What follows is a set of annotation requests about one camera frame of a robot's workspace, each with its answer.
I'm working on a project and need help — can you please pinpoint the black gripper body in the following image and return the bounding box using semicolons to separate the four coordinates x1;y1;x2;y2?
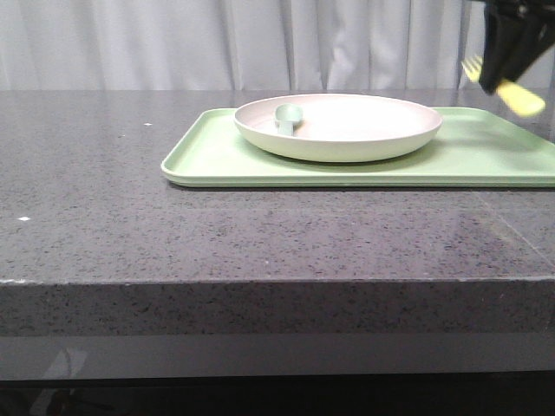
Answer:
485;0;554;25

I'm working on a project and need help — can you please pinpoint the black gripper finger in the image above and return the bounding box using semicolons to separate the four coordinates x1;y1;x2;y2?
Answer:
499;16;554;81
479;7;509;94

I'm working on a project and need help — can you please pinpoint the light green rectangular tray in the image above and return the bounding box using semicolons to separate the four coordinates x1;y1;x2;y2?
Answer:
160;107;554;188

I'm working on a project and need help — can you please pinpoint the grey pleated curtain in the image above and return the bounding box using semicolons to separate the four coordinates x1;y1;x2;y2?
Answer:
1;1;485;91

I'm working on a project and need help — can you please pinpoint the pale green plastic spoon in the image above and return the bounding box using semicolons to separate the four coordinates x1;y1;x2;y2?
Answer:
274;103;304;136

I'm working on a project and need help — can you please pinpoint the white round plate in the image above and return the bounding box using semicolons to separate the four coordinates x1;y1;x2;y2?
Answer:
234;94;443;163

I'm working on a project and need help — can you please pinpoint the yellow plastic fork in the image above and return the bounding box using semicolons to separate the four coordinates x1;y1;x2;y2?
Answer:
461;56;546;118

